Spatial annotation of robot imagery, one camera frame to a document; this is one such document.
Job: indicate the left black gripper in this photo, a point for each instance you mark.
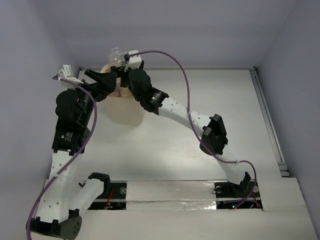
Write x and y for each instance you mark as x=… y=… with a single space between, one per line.
x=100 y=81

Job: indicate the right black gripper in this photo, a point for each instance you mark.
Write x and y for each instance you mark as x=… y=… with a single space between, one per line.
x=124 y=74

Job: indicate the white label clear bottle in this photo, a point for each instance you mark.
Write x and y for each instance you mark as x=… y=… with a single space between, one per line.
x=117 y=58

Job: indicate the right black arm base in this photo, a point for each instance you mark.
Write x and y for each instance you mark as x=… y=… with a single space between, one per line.
x=232 y=196

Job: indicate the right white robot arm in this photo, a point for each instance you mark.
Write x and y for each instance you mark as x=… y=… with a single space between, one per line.
x=209 y=129

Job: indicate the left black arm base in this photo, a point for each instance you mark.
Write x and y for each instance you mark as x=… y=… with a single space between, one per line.
x=113 y=196

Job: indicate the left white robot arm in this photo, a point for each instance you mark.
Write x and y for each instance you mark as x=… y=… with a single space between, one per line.
x=57 y=212

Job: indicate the cream plastic bin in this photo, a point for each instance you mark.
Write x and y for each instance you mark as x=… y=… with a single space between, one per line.
x=122 y=108

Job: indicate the silver foil tape strip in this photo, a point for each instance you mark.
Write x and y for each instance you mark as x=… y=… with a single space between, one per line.
x=170 y=195

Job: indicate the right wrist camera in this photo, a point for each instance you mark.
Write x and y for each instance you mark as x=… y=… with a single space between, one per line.
x=133 y=60

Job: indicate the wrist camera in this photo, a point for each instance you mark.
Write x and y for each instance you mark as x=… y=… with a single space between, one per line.
x=133 y=60
x=66 y=78

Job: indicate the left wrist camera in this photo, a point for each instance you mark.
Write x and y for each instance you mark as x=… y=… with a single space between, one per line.
x=66 y=78

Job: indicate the aluminium rail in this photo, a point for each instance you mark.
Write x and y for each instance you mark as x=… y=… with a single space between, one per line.
x=284 y=171

